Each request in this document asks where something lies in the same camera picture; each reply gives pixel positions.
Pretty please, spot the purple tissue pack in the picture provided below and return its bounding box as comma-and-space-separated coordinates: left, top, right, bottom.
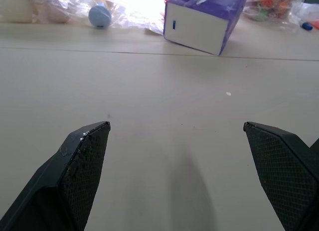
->
163, 0, 249, 56

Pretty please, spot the blue marker pen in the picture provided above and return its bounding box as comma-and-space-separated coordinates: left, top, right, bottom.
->
300, 20, 314, 31

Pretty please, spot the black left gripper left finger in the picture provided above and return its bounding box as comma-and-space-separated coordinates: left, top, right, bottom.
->
0, 120, 111, 231

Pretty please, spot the light blue round object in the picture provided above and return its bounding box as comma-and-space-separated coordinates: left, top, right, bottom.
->
88, 5, 112, 30

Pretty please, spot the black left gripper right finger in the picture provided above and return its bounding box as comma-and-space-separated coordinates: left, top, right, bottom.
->
243, 121, 319, 231

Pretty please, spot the bag of colourful items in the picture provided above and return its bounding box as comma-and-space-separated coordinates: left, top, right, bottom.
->
243, 0, 304, 30

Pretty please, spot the cream white container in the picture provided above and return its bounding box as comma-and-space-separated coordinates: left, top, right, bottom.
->
0, 0, 34, 24

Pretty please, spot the clear plastic bag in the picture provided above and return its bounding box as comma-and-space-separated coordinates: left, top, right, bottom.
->
26, 0, 165, 36

